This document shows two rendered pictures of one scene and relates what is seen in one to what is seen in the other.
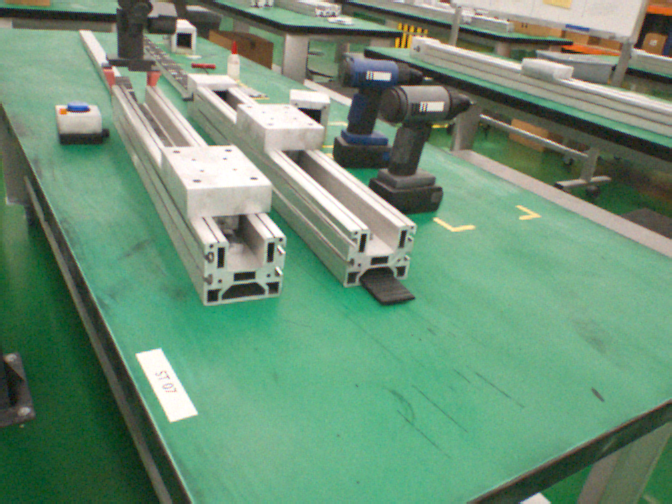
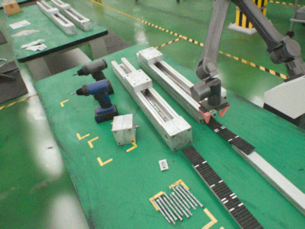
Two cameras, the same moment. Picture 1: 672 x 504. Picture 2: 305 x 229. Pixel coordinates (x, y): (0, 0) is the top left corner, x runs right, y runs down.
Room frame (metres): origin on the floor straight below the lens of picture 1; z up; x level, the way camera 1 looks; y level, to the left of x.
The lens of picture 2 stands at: (2.23, 0.42, 1.55)
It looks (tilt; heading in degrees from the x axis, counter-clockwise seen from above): 37 degrees down; 191
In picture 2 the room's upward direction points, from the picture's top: 11 degrees counter-clockwise
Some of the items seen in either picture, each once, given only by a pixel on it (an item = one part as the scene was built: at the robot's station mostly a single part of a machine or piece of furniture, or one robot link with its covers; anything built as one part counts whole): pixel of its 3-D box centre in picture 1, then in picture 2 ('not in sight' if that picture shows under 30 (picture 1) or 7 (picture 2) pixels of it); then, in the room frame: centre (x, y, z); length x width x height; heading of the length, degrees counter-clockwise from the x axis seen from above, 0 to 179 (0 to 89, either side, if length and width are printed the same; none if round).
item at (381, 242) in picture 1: (275, 158); (139, 89); (1.08, 0.13, 0.82); 0.80 x 0.10 x 0.09; 29
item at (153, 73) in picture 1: (142, 80); (209, 113); (1.39, 0.49, 0.86); 0.07 x 0.07 x 0.09; 30
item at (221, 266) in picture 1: (173, 162); (168, 78); (0.98, 0.30, 0.82); 0.80 x 0.10 x 0.09; 29
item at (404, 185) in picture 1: (425, 148); (94, 81); (1.04, -0.14, 0.89); 0.20 x 0.08 x 0.22; 125
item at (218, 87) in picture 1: (207, 98); (179, 132); (1.46, 0.36, 0.83); 0.12 x 0.09 x 0.10; 119
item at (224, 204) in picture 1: (213, 187); (150, 57); (0.76, 0.17, 0.87); 0.16 x 0.11 x 0.07; 29
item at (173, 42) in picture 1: (177, 38); not in sight; (2.34, 0.69, 0.83); 0.11 x 0.10 x 0.10; 120
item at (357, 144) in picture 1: (381, 114); (96, 102); (1.26, -0.06, 0.89); 0.20 x 0.08 x 0.22; 108
